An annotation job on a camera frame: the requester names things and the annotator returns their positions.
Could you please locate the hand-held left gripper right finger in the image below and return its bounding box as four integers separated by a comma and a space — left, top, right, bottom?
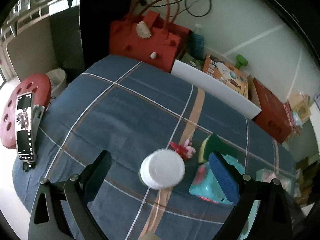
209, 151, 293, 240

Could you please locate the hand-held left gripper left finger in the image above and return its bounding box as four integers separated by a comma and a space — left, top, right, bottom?
28, 150, 112, 240

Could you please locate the teal wet wipes pack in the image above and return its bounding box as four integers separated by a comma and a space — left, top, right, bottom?
188, 152, 251, 206

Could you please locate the white plastic bottle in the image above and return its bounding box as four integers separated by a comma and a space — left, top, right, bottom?
138, 148, 186, 190

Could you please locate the green and yellow sponge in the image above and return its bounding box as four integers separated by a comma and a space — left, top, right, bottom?
198, 133, 237, 163

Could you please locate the red and pink small toy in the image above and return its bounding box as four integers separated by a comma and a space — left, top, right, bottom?
170, 139, 196, 160

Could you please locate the blue plaid tablecloth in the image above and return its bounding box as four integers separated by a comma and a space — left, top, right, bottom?
12, 54, 300, 240

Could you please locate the red cardboard box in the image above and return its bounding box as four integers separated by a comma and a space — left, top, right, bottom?
252, 78, 292, 145

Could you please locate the smartphone on stand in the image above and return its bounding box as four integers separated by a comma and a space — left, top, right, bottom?
15, 92, 38, 162

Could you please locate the white board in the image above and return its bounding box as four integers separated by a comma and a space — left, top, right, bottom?
170, 59, 262, 120

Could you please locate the colourful game box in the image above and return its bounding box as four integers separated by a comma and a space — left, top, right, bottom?
202, 53, 250, 100

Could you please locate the white waste bin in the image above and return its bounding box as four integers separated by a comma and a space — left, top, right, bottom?
45, 68, 67, 98

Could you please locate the red round stool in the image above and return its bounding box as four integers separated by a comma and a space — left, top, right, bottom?
0, 73, 52, 148

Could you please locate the green dumbbell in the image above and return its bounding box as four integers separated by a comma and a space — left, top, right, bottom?
233, 54, 248, 70

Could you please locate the black cabinet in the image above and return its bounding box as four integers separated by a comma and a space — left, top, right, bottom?
49, 0, 140, 74

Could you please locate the blue plastic bottle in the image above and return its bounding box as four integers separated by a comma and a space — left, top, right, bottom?
191, 24, 206, 61

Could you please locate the red tote bag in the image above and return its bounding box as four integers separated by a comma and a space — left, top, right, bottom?
109, 0, 193, 73

